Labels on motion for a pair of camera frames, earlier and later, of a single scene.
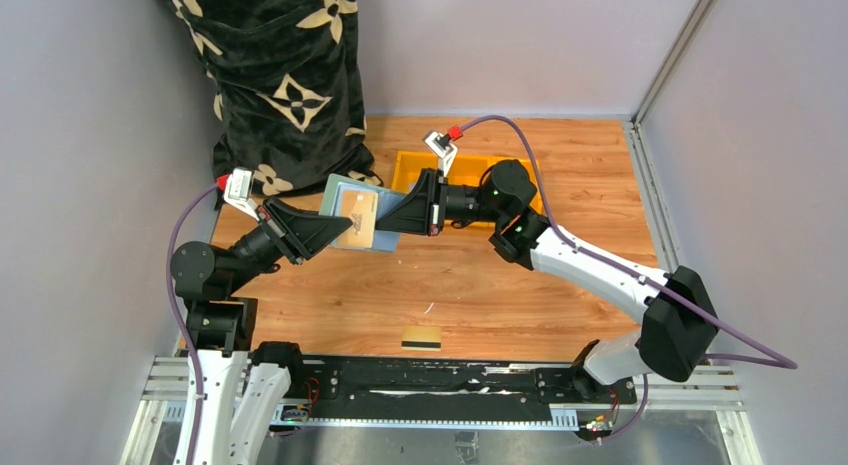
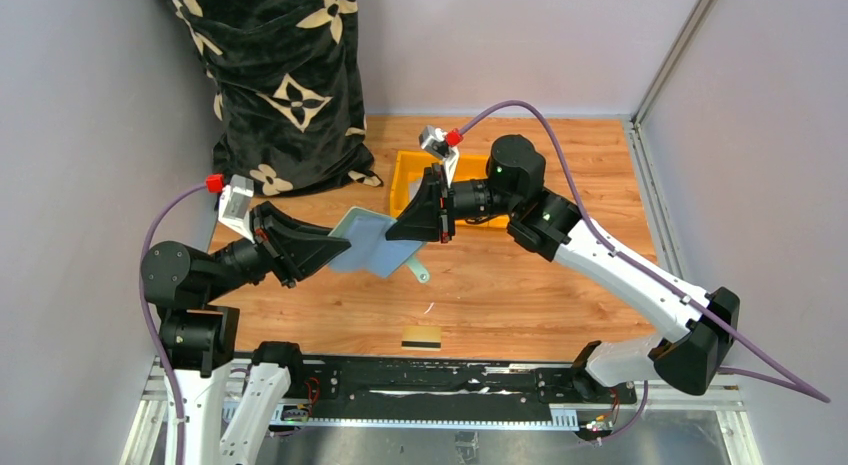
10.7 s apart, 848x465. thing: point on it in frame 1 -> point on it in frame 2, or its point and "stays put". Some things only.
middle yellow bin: (466, 170) stays put
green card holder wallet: (364, 204) -> (370, 251)
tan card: (421, 338) stays put
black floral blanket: (285, 63) stays put
